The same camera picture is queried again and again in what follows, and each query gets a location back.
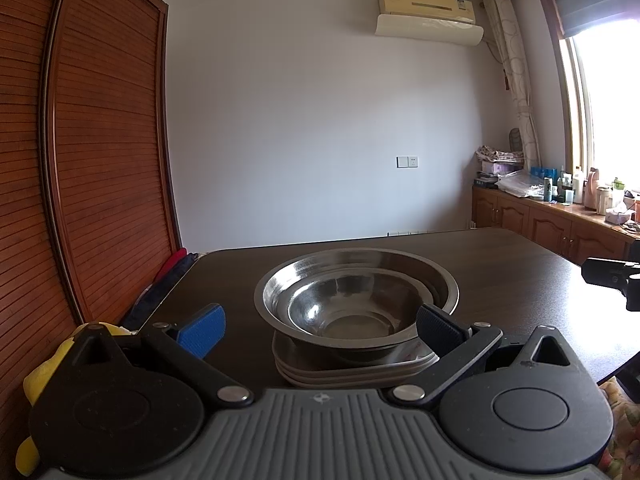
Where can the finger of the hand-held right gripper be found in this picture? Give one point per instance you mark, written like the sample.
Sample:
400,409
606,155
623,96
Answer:
602,271

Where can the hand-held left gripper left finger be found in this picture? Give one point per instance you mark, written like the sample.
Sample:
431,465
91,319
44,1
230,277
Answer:
200,332

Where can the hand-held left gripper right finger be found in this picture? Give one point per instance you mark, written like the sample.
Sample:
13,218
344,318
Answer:
440,331

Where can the small steel bowl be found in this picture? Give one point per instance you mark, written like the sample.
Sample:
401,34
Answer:
350,321

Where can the large steel bowl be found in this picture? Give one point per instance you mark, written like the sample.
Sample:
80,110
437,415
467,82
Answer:
360,256

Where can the tissue box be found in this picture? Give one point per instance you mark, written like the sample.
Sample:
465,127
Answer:
619,216

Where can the red and navy clothing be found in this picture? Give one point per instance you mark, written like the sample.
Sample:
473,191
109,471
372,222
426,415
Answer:
165,285

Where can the orange jar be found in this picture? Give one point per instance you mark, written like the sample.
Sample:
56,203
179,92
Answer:
636,210

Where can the wooden window cabinet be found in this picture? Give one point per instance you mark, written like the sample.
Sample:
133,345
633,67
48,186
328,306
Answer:
540,225

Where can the pink bottle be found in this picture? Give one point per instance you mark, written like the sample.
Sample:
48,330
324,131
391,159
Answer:
592,191

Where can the green capped bottle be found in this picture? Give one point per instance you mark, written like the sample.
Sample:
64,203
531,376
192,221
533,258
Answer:
618,191

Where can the white bottle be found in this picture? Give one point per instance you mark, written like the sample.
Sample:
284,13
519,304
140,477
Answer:
578,187

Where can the slim drink can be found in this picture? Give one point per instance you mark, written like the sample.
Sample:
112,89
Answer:
548,191

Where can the blue box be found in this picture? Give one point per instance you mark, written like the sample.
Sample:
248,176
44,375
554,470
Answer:
544,172

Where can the clear plastic bags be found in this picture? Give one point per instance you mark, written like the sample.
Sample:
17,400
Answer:
520,184

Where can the pile of papers and cloth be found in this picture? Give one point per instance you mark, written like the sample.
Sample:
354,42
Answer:
495,162

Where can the floral blanket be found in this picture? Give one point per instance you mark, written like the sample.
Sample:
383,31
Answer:
622,425

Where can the dark oval object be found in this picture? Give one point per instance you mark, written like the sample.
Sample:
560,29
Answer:
515,141

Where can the window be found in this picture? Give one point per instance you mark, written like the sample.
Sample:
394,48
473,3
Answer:
610,105

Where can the yellow plush toy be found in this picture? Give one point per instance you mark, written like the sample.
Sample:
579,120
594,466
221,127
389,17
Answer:
37,385

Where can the cream patterned curtain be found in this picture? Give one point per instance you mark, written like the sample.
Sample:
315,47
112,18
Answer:
517,85

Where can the white wall socket strip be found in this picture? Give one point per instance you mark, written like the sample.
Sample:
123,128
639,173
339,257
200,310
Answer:
409,233

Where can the white wall switch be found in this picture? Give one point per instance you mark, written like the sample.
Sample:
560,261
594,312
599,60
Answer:
407,161

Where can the beige wall air conditioner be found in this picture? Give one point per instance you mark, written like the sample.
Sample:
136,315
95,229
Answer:
427,15

